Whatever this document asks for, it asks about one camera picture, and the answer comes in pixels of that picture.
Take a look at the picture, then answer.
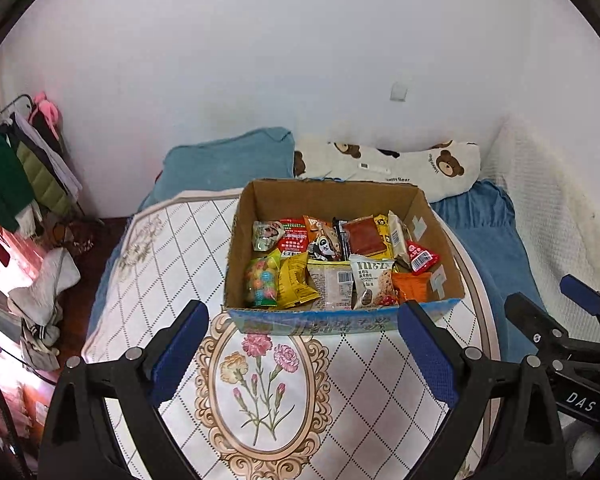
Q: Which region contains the small red barcode packet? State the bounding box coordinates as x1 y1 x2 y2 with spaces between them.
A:
406 240 440 275

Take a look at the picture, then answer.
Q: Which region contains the white chocolate cookie packet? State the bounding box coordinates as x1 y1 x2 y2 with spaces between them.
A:
349 255 399 310

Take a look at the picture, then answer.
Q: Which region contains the colourful candy ball bag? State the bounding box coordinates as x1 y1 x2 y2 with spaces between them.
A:
245 249 282 309

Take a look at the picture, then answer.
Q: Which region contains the dark red-brown snack packet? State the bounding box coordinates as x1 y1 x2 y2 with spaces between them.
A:
343 216 386 257

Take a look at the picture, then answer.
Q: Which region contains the yellow snack packet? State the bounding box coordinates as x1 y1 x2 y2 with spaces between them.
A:
277 252 321 310

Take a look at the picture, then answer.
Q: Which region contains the beige yellow-top snack packet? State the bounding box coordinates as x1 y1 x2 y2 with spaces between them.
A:
308 260 354 311

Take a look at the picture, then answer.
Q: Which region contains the white textured blanket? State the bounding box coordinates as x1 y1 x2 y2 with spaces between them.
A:
481 118 600 342

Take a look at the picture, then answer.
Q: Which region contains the round white floral tabletop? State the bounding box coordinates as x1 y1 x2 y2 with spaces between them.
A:
82 186 502 480

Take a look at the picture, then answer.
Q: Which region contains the blue bed sheet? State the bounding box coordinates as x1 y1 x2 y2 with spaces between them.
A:
82 181 540 362

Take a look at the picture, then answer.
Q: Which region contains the cream white barcode packet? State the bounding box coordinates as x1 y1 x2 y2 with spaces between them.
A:
388 210 412 271

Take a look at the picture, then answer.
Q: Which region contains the white bear print pillow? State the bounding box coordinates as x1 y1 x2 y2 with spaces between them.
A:
294 139 481 203

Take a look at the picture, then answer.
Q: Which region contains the green white snack packet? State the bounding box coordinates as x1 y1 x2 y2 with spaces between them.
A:
251 221 285 252

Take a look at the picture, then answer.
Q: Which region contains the orange panda snack packet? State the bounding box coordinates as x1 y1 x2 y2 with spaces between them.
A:
304 216 342 261

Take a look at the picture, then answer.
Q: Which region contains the black grey snack packet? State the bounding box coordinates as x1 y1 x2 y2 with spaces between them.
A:
332 218 351 261

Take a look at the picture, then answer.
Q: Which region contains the cardboard milk carton box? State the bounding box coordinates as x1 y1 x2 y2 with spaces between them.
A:
223 179 465 336

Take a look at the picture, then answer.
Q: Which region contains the red snack packet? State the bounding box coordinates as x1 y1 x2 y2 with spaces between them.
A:
277 218 309 258

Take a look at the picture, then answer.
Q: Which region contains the pile of clothes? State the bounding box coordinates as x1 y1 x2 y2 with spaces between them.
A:
0 96 93 372

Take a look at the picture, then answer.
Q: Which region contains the teal blue pillow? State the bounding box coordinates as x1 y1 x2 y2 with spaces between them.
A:
140 127 294 210

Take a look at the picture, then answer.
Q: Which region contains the pink plush toy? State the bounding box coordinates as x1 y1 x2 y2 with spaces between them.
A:
28 91 61 140

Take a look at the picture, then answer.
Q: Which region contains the white wall hook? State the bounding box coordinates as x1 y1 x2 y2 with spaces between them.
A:
389 81 408 103

